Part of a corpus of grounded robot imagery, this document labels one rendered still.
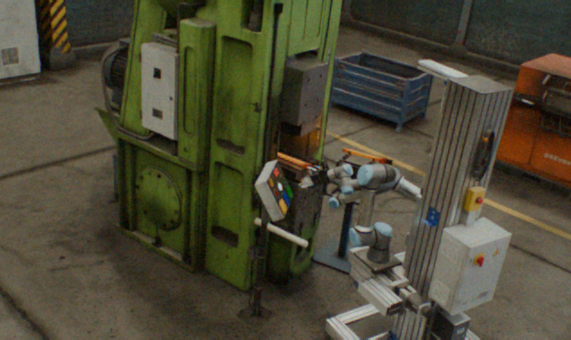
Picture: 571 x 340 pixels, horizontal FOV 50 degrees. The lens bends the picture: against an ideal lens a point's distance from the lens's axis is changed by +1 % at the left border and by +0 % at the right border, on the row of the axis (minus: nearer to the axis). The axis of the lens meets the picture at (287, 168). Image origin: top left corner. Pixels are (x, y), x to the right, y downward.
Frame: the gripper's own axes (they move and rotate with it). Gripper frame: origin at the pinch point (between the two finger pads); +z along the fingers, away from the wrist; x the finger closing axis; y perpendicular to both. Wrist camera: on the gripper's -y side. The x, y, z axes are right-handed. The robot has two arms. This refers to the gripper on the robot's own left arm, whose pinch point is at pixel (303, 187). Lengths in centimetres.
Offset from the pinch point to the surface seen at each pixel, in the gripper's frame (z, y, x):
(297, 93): -13, 54, -32
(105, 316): 160, -30, 43
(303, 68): -23, 68, -35
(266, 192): 13.8, 15.5, 27.0
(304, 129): -5.2, 26.7, -38.9
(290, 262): 47, -69, -32
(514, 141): -138, -158, -329
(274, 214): 15.7, -0.9, 27.0
